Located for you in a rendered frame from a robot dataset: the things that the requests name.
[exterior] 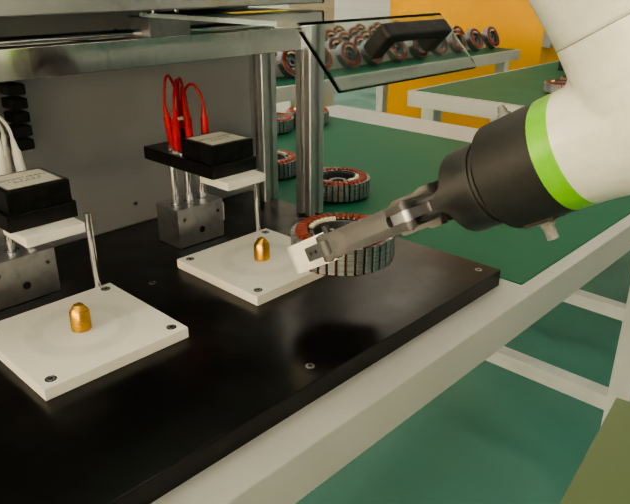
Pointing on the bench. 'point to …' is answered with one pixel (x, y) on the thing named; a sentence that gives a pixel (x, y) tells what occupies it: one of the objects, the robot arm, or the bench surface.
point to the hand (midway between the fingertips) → (343, 240)
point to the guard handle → (437, 29)
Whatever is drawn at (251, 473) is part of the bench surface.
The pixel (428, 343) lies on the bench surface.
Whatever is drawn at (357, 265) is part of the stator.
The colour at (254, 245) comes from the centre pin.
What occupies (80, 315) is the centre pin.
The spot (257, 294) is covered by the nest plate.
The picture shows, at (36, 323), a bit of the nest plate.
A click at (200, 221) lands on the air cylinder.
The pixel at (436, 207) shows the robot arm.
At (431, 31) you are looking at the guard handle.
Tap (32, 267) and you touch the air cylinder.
